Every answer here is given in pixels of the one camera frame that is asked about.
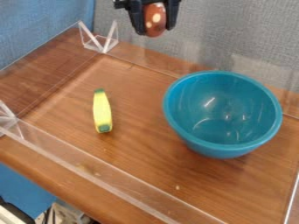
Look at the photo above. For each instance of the yellow toy corn cob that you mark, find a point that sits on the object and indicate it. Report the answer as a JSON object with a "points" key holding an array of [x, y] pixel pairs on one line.
{"points": [[101, 111]]}

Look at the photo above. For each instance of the brown toy mushroom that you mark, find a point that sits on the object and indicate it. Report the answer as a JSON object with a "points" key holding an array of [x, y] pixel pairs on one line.
{"points": [[153, 19]]}

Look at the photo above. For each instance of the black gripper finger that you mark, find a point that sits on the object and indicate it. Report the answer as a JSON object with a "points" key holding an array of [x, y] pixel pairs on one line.
{"points": [[136, 16], [172, 6]]}

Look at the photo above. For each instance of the blue plastic bowl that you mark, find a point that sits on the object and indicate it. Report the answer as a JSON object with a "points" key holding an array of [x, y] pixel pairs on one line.
{"points": [[222, 113]]}

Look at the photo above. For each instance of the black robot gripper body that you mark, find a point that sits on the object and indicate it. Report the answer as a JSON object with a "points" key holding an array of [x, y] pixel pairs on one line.
{"points": [[124, 3]]}

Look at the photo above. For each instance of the clear acrylic table barrier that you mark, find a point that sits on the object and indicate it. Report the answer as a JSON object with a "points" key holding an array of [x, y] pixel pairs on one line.
{"points": [[133, 175]]}

